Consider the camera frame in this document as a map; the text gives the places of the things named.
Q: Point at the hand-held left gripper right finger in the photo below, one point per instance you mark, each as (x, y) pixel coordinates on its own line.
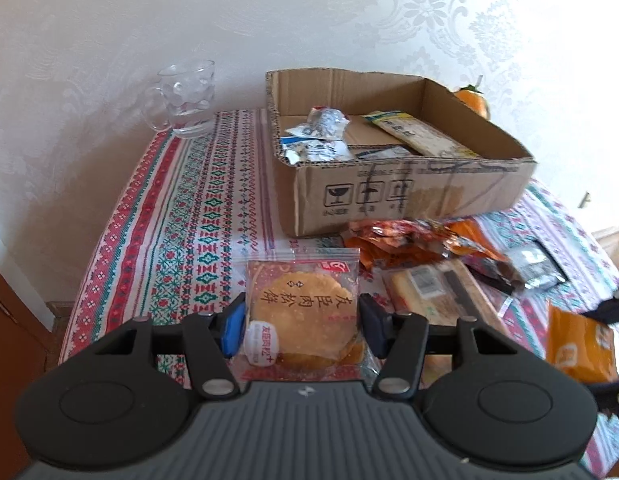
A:
(374, 325)

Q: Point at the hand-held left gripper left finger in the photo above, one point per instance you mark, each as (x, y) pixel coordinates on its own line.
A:
(234, 330)

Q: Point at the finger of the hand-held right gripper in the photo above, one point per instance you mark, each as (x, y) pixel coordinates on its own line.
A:
(617, 392)
(617, 310)

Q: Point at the orange cake packet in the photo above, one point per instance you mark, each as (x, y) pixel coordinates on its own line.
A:
(579, 345)

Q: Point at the sandwich cake clear packet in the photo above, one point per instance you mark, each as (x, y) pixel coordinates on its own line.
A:
(429, 290)

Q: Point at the round cake clear packet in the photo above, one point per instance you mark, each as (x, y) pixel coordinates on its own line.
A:
(299, 305)

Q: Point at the orange crinkled snack packet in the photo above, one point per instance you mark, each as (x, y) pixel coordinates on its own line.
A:
(389, 245)
(469, 245)

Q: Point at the small grey snack packet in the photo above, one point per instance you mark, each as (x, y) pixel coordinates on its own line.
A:
(534, 265)

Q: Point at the cardboard box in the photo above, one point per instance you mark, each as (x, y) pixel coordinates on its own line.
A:
(314, 200)

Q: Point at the clear black label snack packet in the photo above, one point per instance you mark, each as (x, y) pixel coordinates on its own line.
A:
(384, 151)

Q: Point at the white orange fish snack packet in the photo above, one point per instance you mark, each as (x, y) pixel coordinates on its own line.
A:
(314, 152)

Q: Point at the long yellow fish strip packet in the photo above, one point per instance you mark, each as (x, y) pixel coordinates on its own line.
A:
(414, 130)

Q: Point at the white blue snack packet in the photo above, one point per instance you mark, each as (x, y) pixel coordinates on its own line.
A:
(327, 120)

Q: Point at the patterned woven tablecloth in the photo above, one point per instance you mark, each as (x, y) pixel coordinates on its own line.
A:
(189, 220)

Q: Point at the brown wooden door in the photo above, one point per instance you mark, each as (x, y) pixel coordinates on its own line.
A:
(9, 320)

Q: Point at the clear glass mug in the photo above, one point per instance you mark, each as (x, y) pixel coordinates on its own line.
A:
(189, 105)

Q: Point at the orange fruit with leaf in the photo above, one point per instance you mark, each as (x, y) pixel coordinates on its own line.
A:
(477, 102)

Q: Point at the white wall socket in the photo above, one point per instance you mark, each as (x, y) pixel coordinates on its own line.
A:
(584, 200)

